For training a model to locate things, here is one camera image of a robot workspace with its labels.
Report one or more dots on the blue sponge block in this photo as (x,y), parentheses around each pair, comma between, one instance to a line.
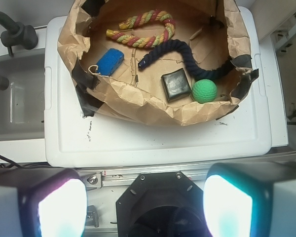
(109,62)

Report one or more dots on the green dimpled ball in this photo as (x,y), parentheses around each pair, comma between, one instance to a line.
(204,91)

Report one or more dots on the grey faucet pipe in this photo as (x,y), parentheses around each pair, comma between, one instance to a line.
(16,33)

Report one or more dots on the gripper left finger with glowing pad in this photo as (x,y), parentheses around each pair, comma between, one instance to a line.
(42,202)

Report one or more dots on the brown paper bag tray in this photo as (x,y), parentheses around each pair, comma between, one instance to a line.
(214,31)

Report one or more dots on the black square box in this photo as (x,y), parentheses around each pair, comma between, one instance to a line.
(175,85)

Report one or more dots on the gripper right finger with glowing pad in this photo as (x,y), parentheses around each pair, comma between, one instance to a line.
(251,199)

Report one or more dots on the white plastic bin lid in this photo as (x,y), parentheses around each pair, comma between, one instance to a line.
(72,140)

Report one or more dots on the clear plastic side bin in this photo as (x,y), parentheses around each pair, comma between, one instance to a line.
(22,103)

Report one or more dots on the black octagonal mount plate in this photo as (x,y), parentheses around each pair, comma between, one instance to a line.
(161,205)

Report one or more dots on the aluminium frame rail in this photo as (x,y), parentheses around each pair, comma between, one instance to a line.
(196,171)

